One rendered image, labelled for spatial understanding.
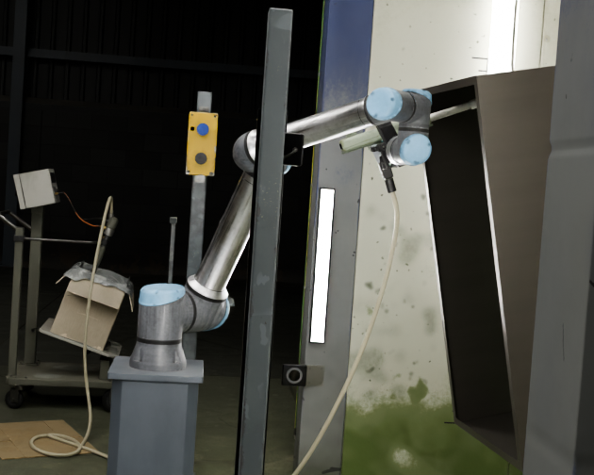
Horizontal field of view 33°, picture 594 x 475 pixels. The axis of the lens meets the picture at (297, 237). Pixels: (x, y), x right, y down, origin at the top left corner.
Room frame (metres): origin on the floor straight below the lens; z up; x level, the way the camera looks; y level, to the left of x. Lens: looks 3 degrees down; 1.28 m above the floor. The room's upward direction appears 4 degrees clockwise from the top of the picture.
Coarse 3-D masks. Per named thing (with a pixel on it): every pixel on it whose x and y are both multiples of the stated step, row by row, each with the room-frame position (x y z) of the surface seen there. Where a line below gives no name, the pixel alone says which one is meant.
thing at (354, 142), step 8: (464, 104) 3.32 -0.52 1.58; (472, 104) 3.32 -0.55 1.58; (440, 112) 3.30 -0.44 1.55; (448, 112) 3.31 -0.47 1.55; (456, 112) 3.32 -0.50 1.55; (432, 120) 3.30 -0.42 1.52; (352, 136) 3.25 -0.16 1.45; (360, 136) 3.24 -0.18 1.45; (368, 136) 3.24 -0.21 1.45; (376, 136) 3.25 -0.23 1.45; (344, 144) 3.23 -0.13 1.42; (352, 144) 3.23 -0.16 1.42; (360, 144) 3.24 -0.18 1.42; (368, 144) 3.24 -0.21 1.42; (344, 152) 3.23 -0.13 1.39; (384, 176) 3.26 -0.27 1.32; (392, 176) 3.27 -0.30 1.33; (392, 184) 3.27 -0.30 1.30
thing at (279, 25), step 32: (288, 32) 2.10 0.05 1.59; (288, 64) 2.10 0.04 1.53; (256, 192) 2.11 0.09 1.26; (256, 224) 2.09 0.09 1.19; (256, 256) 2.09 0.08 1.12; (256, 288) 2.09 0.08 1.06; (256, 320) 2.09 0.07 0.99; (256, 352) 2.09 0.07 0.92; (256, 384) 2.09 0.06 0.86; (256, 416) 2.09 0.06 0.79; (256, 448) 2.10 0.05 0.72
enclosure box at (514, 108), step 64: (448, 128) 3.57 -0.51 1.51; (512, 128) 2.98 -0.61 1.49; (448, 192) 3.57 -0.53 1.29; (512, 192) 2.98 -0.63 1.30; (448, 256) 3.58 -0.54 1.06; (512, 256) 2.98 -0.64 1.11; (448, 320) 3.58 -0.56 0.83; (512, 320) 2.99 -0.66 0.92; (512, 384) 2.99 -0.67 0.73; (512, 448) 3.23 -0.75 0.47
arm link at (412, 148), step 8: (400, 136) 2.96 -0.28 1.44; (408, 136) 2.94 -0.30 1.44; (416, 136) 2.92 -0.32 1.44; (424, 136) 2.93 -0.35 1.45; (392, 144) 3.02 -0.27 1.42; (400, 144) 2.95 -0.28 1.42; (408, 144) 2.92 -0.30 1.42; (416, 144) 2.92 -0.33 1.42; (424, 144) 2.93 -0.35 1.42; (392, 152) 3.01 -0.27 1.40; (400, 152) 2.94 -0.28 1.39; (408, 152) 2.92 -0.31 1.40; (416, 152) 2.93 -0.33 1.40; (424, 152) 2.93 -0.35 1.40; (400, 160) 2.98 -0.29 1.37; (408, 160) 2.93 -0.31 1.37; (416, 160) 2.93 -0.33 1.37; (424, 160) 2.94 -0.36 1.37
